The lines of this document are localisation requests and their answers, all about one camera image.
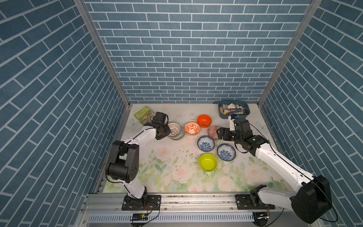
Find red geometric pattern bowl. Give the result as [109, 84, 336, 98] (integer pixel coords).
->
[208, 125, 220, 141]

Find right circuit board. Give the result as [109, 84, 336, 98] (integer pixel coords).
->
[252, 212, 269, 227]

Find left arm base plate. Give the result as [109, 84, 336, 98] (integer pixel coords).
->
[122, 195, 162, 211]

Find orange floral bowl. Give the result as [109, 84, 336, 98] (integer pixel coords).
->
[184, 122, 200, 136]

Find teal plastic bin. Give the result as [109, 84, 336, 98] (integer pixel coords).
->
[217, 100, 250, 119]

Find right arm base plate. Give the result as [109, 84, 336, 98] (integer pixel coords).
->
[235, 194, 275, 211]

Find green patterned bowl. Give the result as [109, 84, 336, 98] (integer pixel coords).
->
[170, 129, 185, 141]

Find dark red lattice bowl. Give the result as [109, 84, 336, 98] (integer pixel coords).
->
[168, 122, 182, 138]

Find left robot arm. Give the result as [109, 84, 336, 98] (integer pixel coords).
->
[105, 112, 171, 201]

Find blue floral bowl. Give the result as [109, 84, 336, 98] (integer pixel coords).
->
[197, 136, 215, 152]
[217, 143, 236, 162]

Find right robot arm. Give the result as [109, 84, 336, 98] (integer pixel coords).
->
[216, 116, 334, 224]

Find blue floral bowl left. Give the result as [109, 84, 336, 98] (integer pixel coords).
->
[197, 136, 215, 152]

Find left circuit board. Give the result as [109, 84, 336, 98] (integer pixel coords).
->
[130, 213, 148, 222]

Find aluminium rail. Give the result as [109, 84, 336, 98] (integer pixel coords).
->
[80, 192, 315, 214]

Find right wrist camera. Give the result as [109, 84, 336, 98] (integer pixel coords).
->
[228, 114, 239, 131]

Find lime green bowl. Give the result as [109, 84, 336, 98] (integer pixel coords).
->
[199, 154, 218, 172]

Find circuit board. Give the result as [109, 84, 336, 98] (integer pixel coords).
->
[130, 213, 148, 222]
[252, 212, 269, 227]

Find blue floral bowl right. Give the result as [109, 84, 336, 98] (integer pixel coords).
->
[217, 143, 236, 162]

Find art supplies in bin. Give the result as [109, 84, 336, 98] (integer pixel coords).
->
[220, 103, 246, 115]

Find plain orange bowl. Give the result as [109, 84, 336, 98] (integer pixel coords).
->
[197, 114, 212, 128]

